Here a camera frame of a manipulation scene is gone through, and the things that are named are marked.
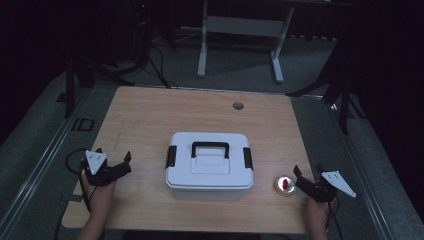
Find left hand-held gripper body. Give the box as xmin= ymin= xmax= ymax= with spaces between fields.
xmin=79 ymin=149 xmax=118 ymax=187

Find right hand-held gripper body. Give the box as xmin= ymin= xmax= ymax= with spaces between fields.
xmin=307 ymin=170 xmax=357 ymax=203

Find round gold tin red label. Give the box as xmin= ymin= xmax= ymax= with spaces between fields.
xmin=273 ymin=175 xmax=298 ymax=198

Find white lid with black handle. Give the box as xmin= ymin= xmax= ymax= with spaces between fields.
xmin=165 ymin=131 xmax=255 ymax=191

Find white storage box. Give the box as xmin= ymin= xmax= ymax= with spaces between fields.
xmin=169 ymin=185 xmax=250 ymax=202

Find person's right hand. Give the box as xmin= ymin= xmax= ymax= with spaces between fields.
xmin=304 ymin=196 xmax=332 ymax=222

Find person's left hand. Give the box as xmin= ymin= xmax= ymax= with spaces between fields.
xmin=81 ymin=173 xmax=116 ymax=219

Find black tripod stand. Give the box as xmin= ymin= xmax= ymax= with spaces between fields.
xmin=285 ymin=33 xmax=368 ymax=136
xmin=55 ymin=46 xmax=136 ymax=120

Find dark equipment rack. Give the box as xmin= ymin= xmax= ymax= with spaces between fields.
xmin=128 ymin=0 xmax=156 ymax=68

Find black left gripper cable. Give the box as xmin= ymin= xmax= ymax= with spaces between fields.
xmin=54 ymin=148 xmax=98 ymax=240

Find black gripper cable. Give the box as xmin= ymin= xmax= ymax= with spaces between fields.
xmin=54 ymin=148 xmax=98 ymax=240
xmin=326 ymin=197 xmax=345 ymax=240

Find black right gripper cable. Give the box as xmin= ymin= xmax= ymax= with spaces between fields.
xmin=326 ymin=197 xmax=345 ymax=240

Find black floor cables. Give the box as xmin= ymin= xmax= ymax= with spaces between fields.
xmin=146 ymin=41 xmax=180 ymax=90

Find white metal desk frame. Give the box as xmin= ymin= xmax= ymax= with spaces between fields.
xmin=197 ymin=0 xmax=296 ymax=84

